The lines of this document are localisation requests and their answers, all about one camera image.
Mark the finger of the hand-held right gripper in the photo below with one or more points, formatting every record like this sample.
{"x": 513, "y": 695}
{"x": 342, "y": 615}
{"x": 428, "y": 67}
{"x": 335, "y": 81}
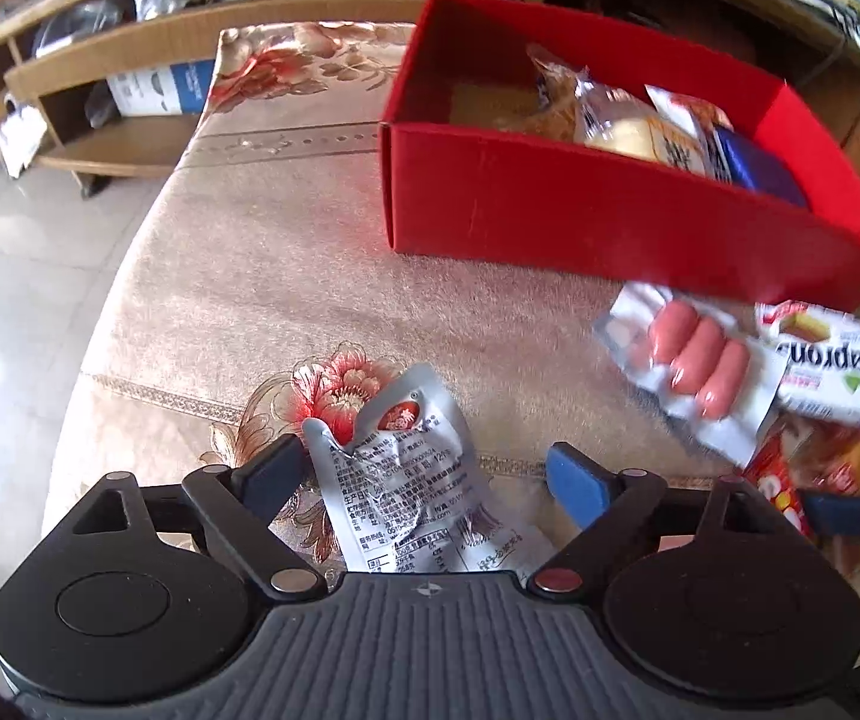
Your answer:
{"x": 850, "y": 516}

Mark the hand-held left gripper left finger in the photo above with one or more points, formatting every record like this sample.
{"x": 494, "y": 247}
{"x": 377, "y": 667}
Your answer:
{"x": 274, "y": 469}

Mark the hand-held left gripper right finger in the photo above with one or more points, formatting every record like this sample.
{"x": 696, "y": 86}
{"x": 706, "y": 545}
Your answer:
{"x": 576, "y": 484}

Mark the red orange snack bag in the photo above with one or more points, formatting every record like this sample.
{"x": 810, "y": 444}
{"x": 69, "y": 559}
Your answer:
{"x": 850, "y": 457}

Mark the silver foil snack packet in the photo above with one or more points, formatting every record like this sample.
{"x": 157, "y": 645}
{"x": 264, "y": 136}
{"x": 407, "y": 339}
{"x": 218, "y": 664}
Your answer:
{"x": 415, "y": 480}

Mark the green white cake packet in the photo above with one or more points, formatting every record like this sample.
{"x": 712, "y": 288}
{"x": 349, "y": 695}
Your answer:
{"x": 827, "y": 375}

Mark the sausage packet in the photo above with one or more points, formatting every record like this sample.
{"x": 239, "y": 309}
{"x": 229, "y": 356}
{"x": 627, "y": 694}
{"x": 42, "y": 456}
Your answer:
{"x": 700, "y": 356}

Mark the red cardboard box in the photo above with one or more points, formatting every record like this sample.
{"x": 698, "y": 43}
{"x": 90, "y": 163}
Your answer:
{"x": 550, "y": 217}

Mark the clear bun packet yellow label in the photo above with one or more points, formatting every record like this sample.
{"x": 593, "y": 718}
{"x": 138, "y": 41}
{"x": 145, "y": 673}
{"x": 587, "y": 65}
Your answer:
{"x": 625, "y": 136}

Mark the blue foil snack packet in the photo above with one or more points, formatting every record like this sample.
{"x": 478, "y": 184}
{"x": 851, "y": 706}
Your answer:
{"x": 760, "y": 165}

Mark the brown bread packet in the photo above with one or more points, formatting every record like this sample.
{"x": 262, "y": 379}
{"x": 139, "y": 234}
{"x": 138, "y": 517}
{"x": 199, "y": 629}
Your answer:
{"x": 554, "y": 97}

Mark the red foil snack packet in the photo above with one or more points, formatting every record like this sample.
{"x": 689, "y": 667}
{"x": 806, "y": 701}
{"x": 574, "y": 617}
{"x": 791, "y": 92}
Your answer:
{"x": 689, "y": 109}

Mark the floral tablecloth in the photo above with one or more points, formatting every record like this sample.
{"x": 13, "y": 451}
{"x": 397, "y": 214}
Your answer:
{"x": 287, "y": 255}

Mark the white blue cardboard box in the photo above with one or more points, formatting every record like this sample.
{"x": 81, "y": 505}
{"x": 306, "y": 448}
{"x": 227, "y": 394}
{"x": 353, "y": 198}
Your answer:
{"x": 160, "y": 88}

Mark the white paper bag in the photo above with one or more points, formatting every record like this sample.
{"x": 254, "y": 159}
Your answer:
{"x": 18, "y": 135}

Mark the wooden television cabinet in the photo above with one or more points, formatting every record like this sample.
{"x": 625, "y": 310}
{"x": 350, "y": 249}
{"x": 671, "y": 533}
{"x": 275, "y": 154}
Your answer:
{"x": 100, "y": 45}

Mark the clear plastic bag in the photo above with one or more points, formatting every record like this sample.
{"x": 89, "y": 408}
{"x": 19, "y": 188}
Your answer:
{"x": 74, "y": 26}

